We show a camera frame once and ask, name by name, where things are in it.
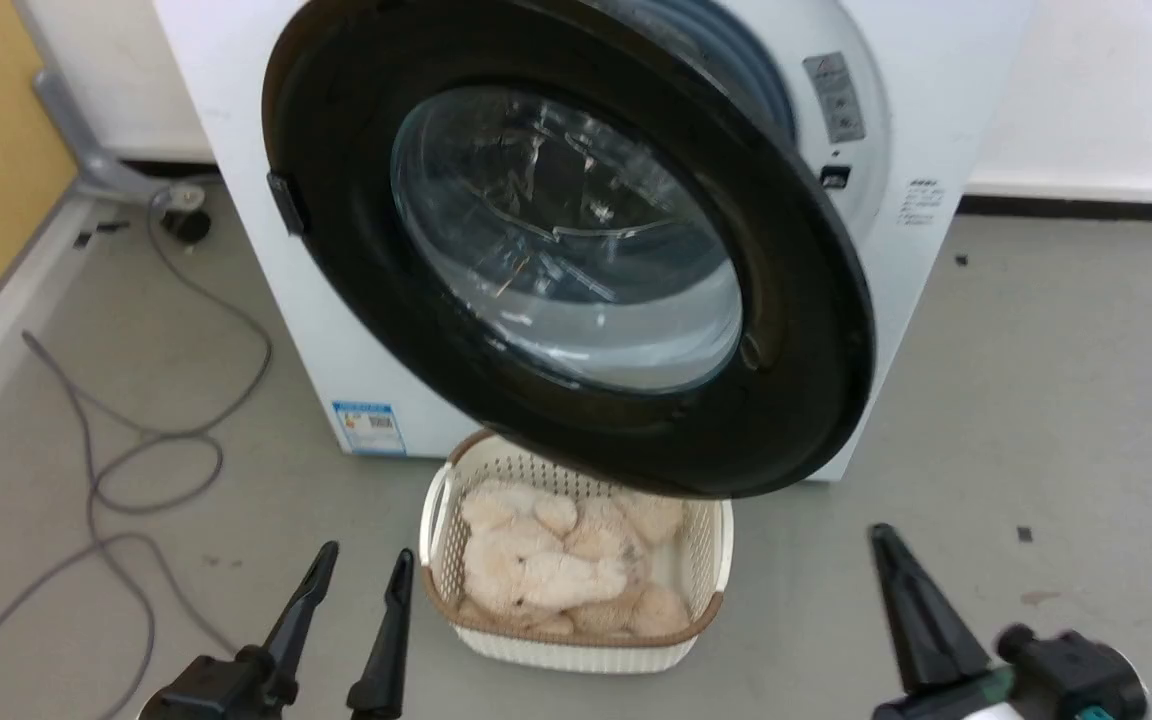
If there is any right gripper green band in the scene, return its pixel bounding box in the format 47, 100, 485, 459
869, 523, 1150, 720

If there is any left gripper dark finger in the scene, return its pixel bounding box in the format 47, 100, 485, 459
346, 548, 416, 719
139, 542, 341, 720

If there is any white front-load washing machine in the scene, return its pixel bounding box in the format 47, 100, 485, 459
154, 0, 1037, 483

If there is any black round glass washer door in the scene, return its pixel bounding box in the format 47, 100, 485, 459
261, 0, 877, 499

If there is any beige plush teddy toy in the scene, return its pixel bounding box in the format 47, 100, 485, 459
458, 480, 692, 641

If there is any white perforated laundry basket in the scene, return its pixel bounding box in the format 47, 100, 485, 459
419, 430, 735, 675

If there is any blue white energy label sticker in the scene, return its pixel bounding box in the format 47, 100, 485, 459
332, 401, 407, 457

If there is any grey washer instruction sticker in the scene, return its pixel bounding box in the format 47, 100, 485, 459
802, 52, 867, 144

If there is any grey rubber drum gasket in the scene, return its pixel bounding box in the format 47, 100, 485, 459
626, 0, 799, 143

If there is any thin grey floor cable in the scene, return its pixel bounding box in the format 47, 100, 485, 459
0, 185, 274, 720

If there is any thick grey drain hose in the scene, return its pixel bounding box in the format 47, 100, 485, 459
14, 0, 222, 206

